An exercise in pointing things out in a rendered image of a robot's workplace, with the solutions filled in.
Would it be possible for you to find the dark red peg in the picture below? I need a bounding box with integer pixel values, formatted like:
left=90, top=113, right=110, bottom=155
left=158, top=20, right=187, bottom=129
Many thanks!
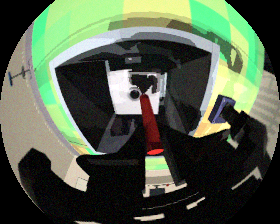
left=140, top=93, right=164, bottom=154

